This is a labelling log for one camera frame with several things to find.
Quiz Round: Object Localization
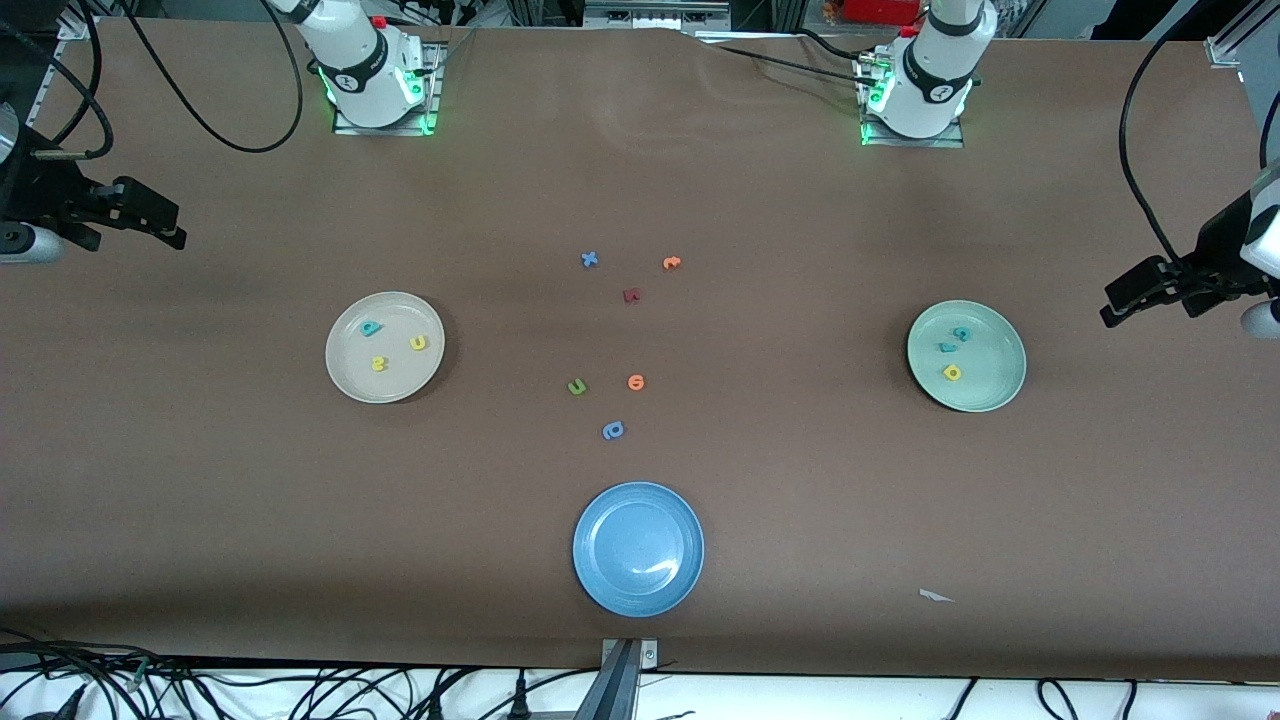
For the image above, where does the green round plate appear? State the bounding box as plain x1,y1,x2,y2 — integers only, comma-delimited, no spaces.
907,300,1028,413

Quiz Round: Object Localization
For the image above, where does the beige round plate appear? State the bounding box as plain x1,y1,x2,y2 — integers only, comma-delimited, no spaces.
326,291,446,405

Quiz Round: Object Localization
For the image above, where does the red box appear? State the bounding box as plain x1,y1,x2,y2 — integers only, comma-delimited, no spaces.
840,0,923,26

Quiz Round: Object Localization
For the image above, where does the grey power strip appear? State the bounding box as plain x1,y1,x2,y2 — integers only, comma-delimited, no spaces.
585,0,731,31

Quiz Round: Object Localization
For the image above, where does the blue round plate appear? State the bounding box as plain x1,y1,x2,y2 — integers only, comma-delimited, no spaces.
572,482,705,618

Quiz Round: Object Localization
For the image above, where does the dark metal beam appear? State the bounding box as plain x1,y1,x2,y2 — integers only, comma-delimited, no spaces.
575,640,641,720

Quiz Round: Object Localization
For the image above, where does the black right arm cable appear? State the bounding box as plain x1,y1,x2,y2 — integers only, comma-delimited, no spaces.
30,0,304,159

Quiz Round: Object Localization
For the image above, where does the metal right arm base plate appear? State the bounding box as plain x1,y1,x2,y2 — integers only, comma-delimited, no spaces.
333,45,442,137

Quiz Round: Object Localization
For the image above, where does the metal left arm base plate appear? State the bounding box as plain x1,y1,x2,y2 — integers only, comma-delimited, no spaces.
860,55,966,149

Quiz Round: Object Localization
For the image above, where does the black base cable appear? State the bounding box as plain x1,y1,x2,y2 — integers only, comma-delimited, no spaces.
795,27,873,59
700,40,883,89

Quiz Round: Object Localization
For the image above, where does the grey cable plug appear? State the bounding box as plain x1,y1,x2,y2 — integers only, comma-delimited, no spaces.
20,685,91,720

